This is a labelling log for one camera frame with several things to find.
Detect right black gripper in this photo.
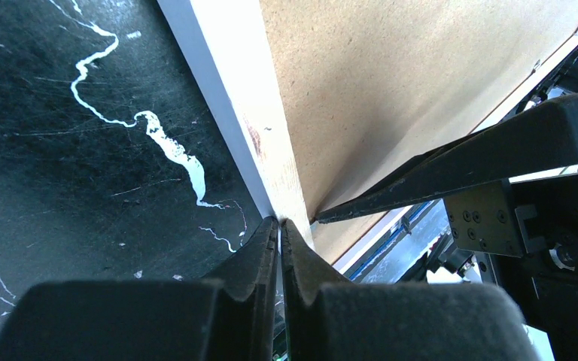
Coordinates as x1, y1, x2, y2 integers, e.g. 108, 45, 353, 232
315, 94, 578, 360

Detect picture frame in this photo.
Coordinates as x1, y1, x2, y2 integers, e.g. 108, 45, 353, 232
157, 0, 578, 278

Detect brown backing board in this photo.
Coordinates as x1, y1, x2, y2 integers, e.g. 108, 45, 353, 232
259, 0, 578, 265

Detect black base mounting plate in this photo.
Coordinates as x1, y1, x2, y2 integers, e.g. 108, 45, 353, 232
341, 199, 449, 285

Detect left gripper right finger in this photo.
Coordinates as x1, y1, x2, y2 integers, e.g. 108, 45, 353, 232
281, 220, 537, 360

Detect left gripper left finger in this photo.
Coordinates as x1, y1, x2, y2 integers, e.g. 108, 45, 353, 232
0, 217, 278, 360

